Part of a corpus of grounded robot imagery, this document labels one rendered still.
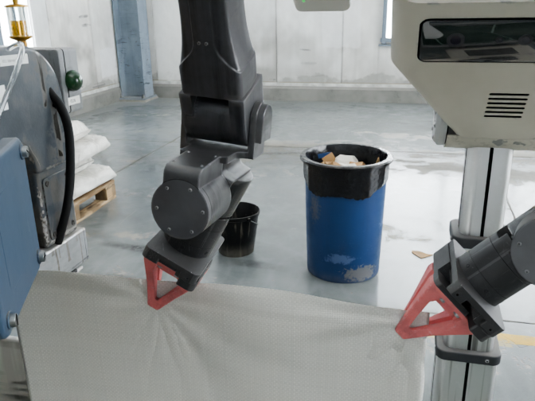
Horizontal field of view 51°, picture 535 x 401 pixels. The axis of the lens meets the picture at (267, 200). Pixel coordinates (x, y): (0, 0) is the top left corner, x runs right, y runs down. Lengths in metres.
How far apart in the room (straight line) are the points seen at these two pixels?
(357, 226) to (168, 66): 6.90
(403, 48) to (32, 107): 0.55
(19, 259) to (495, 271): 0.40
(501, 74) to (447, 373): 0.65
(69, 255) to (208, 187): 0.40
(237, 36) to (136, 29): 8.76
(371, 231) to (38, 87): 2.30
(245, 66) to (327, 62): 8.12
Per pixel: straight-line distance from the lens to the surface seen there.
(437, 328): 0.60
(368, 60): 8.58
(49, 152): 0.81
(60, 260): 0.85
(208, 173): 0.51
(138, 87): 9.36
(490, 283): 0.56
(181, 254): 0.60
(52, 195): 0.83
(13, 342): 1.30
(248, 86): 0.54
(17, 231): 0.36
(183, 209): 0.51
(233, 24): 0.51
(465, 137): 1.07
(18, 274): 0.36
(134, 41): 9.30
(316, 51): 8.66
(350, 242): 2.86
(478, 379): 1.31
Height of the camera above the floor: 1.38
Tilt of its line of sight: 19 degrees down
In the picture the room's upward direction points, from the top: 1 degrees counter-clockwise
